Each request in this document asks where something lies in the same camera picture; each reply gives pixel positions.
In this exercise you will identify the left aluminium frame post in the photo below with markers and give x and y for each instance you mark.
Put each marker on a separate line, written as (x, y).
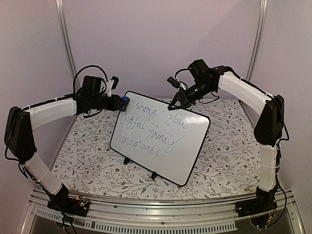
(65, 36)

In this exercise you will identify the white whiteboard black frame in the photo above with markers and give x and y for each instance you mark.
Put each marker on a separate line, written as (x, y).
(166, 143)

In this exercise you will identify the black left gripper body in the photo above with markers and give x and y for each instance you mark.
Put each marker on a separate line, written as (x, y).
(98, 104)

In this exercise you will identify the floral patterned table mat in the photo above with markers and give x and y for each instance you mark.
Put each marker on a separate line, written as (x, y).
(228, 164)

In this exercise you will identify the aluminium frame post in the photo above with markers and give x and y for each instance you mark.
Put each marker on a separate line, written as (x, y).
(65, 36)
(258, 38)

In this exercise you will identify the right aluminium frame post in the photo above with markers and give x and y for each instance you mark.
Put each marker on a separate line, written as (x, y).
(258, 38)

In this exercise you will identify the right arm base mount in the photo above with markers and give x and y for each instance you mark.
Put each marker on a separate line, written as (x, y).
(262, 203)

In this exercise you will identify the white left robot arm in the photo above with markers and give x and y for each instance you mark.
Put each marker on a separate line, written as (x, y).
(22, 124)

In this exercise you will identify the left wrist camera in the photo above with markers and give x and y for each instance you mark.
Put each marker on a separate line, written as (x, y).
(115, 82)

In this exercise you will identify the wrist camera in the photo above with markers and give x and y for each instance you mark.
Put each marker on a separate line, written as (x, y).
(173, 82)
(115, 82)

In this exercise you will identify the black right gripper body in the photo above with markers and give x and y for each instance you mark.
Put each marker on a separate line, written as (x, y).
(200, 92)

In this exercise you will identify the blue whiteboard eraser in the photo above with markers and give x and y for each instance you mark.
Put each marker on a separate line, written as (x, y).
(125, 102)

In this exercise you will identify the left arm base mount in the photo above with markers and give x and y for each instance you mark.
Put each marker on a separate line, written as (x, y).
(78, 206)

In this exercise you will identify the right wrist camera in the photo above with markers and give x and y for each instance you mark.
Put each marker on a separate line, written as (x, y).
(173, 82)

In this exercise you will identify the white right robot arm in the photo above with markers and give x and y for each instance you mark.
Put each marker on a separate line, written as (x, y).
(270, 109)

